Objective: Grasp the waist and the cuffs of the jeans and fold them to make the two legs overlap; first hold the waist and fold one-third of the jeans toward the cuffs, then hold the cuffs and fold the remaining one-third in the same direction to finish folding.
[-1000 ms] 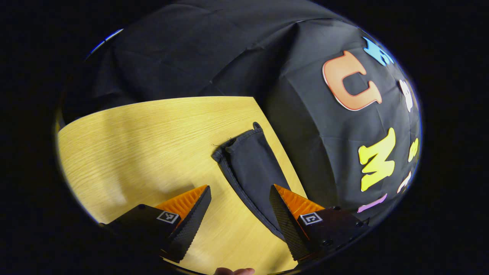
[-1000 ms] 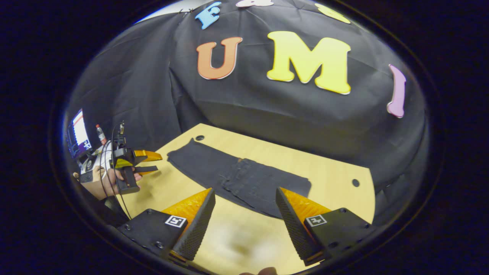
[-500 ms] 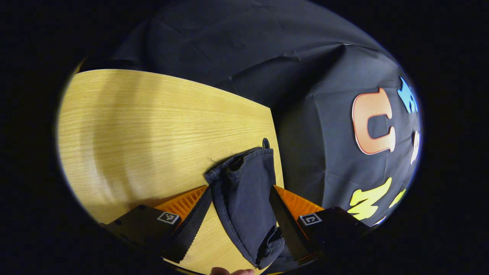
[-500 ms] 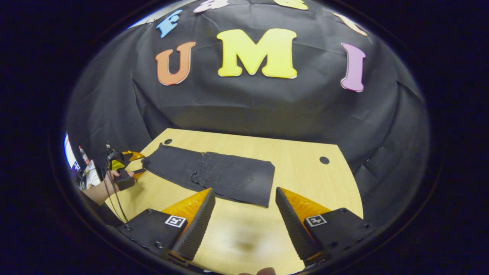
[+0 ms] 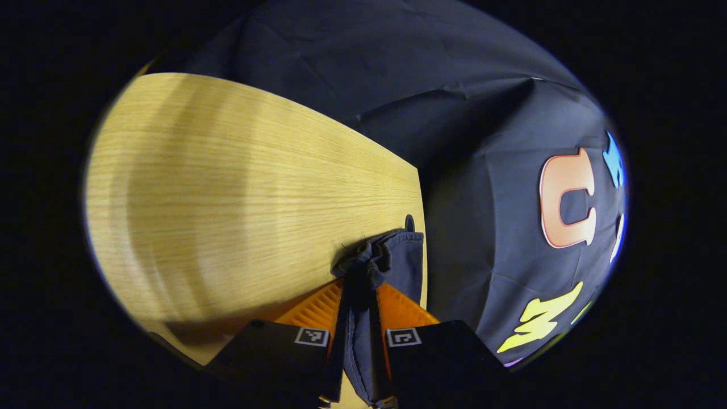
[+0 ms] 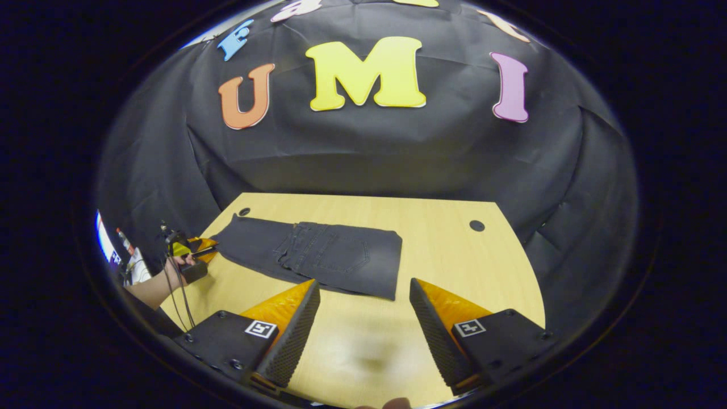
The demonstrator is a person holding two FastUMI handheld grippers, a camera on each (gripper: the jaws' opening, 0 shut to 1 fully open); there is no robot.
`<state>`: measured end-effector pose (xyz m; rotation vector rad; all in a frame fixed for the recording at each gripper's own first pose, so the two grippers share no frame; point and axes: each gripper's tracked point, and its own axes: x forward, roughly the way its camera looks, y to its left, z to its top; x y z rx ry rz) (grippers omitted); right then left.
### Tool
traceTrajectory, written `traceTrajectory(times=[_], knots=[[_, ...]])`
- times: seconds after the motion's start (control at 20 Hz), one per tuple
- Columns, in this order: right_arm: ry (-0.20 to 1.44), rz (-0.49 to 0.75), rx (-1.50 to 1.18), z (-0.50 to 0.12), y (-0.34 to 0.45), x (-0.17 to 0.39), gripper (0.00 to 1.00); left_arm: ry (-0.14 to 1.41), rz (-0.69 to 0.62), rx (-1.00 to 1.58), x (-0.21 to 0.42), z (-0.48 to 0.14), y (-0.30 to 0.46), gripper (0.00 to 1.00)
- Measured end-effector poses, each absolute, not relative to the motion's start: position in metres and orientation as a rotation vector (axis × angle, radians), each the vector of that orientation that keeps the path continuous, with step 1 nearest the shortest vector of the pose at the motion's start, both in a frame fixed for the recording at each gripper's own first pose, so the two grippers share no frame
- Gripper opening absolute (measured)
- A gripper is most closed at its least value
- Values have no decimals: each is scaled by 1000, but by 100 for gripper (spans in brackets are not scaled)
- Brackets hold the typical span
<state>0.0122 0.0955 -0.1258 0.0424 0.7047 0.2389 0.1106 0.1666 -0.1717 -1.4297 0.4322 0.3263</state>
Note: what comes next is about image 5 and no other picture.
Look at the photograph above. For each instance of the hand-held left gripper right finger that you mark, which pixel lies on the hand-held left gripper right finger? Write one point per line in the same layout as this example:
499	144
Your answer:
443	363

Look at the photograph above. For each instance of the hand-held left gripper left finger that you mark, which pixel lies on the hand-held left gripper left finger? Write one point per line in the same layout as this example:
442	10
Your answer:
272	358

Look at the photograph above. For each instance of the black jeans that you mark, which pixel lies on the black jeans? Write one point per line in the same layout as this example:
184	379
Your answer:
403	261

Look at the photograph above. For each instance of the black backdrop cloth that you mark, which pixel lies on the black backdrop cloth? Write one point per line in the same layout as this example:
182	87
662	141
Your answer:
483	113

